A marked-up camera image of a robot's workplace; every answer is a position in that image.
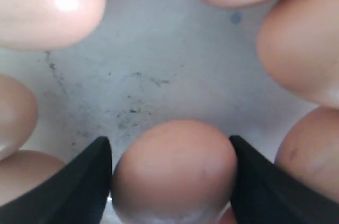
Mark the clear plastic container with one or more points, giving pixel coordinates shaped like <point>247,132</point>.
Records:
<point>154,61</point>

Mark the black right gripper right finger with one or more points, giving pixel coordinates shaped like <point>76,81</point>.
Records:
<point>264,193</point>

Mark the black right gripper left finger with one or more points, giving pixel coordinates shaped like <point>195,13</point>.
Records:
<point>76,194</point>

